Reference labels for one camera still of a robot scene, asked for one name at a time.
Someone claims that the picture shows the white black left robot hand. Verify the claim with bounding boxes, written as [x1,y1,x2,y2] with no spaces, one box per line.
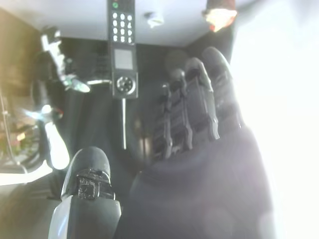
[47,46,277,239]

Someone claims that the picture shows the black brick phone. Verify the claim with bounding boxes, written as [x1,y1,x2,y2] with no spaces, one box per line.
[106,0,139,150]

